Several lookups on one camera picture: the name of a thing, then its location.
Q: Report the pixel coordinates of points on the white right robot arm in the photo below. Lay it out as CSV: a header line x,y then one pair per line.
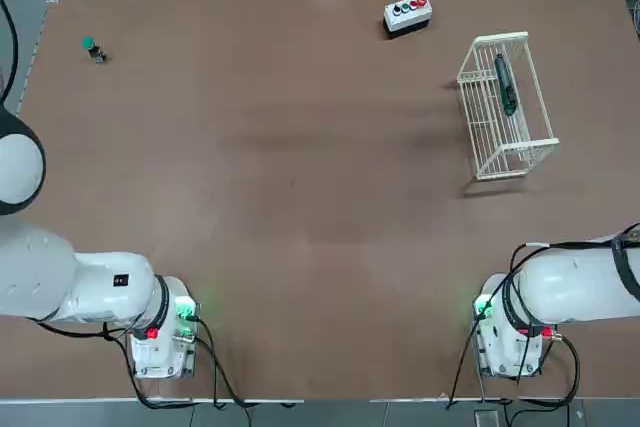
x,y
565,287

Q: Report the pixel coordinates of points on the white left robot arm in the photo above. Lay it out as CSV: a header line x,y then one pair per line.
x,y
100,292

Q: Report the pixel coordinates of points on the grey push-button control box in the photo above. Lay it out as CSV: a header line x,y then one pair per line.
x,y
407,17

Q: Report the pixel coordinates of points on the small green push button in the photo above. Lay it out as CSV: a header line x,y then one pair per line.
x,y
90,42

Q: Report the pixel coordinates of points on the small grey box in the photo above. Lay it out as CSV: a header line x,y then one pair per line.
x,y
486,418

